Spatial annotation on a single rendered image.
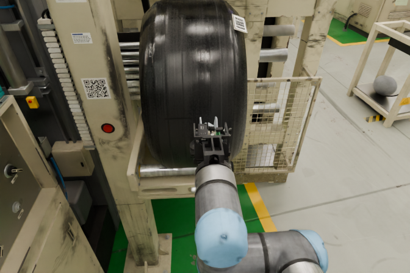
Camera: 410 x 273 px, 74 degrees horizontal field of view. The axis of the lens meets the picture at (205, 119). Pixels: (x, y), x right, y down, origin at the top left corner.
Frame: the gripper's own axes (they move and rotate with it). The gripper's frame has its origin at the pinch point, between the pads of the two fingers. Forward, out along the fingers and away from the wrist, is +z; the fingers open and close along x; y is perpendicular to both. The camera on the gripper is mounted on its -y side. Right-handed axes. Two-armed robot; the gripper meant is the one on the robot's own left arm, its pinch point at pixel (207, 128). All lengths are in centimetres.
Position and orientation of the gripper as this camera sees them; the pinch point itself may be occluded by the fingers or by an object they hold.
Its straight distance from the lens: 69.3
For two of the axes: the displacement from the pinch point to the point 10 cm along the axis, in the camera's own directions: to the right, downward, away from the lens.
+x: -10.0, 0.3, -0.4
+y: -0.1, -8.6, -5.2
